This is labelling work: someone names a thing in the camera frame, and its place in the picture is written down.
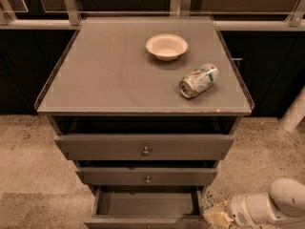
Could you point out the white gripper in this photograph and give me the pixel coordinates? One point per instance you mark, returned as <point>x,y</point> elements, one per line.
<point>238,211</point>

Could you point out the grey bottom drawer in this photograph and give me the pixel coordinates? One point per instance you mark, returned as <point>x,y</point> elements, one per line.
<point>147,209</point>

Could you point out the grey drawer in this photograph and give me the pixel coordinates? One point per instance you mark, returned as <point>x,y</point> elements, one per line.
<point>147,209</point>
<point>144,147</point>
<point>147,176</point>

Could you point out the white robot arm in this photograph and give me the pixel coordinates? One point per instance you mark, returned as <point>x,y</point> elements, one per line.
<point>282,206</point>

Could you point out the grey middle drawer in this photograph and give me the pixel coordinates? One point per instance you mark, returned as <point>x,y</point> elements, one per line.
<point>147,176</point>

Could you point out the grey drawer cabinet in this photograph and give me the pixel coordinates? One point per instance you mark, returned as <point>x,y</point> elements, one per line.
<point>108,83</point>

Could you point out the grey top drawer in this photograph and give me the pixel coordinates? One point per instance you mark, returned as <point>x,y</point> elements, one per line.
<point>144,147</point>

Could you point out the crushed green white can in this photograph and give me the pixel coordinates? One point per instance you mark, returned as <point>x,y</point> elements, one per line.
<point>199,80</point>

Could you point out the white paper bowl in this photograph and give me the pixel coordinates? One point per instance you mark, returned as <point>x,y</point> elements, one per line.
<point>166,47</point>

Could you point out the metal glass railing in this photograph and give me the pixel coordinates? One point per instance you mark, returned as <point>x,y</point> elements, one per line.
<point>223,14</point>

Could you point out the white pipe post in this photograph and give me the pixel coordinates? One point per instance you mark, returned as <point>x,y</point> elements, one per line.
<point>295,113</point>

